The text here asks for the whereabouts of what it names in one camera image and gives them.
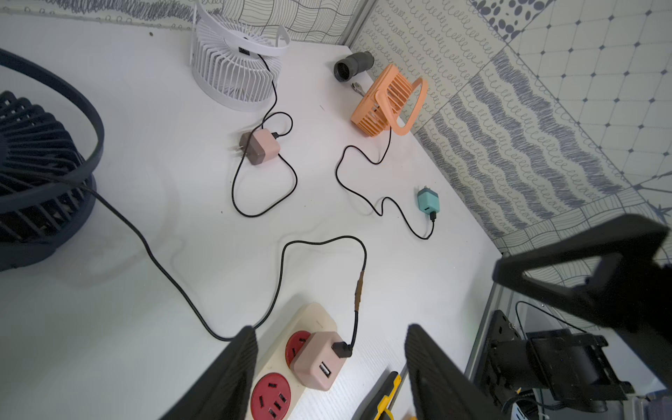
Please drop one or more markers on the yellow black pliers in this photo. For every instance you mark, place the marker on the yellow black pliers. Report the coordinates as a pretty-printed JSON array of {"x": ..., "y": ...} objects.
[{"x": 381, "y": 403}]

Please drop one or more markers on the orange desk fan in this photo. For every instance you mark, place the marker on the orange desk fan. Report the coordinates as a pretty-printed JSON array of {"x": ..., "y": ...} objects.
[{"x": 383, "y": 104}]

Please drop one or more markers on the cream red power strip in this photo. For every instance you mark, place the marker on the cream red power strip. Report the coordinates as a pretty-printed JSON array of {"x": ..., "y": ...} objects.
[{"x": 276, "y": 390}]

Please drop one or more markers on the small silver wrench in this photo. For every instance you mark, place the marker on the small silver wrench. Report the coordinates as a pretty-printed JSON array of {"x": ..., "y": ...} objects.
[{"x": 357, "y": 87}]

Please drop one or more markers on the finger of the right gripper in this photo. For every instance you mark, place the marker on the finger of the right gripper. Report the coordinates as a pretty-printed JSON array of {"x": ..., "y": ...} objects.
[{"x": 607, "y": 276}]

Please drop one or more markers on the pink charger of blue fan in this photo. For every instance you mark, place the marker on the pink charger of blue fan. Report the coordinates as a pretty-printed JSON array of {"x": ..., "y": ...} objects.
[{"x": 317, "y": 365}]

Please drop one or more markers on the dark blue desk fan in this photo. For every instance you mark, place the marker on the dark blue desk fan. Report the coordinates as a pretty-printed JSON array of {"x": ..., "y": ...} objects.
[{"x": 46, "y": 185}]

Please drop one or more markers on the pink charger of white fan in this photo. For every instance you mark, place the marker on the pink charger of white fan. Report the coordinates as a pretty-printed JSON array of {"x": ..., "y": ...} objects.
[{"x": 259, "y": 146}]

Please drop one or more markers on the teal charger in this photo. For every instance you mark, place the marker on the teal charger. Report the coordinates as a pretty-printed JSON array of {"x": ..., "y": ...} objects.
[{"x": 428, "y": 201}]

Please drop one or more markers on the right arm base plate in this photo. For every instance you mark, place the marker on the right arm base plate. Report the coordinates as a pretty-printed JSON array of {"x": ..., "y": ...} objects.
[{"x": 573, "y": 367}]

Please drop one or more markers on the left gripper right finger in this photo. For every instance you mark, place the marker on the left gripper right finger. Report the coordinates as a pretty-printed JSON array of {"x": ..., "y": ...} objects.
[{"x": 439, "y": 388}]

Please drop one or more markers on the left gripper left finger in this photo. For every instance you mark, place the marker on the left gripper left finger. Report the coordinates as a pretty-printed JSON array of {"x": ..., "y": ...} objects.
[{"x": 223, "y": 390}]

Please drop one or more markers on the white desk fan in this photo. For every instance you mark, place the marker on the white desk fan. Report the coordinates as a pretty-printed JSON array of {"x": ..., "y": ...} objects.
[{"x": 233, "y": 63}]

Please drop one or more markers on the dark grey pipe piece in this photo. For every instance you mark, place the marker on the dark grey pipe piece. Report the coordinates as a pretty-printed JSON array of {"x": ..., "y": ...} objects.
[{"x": 345, "y": 69}]

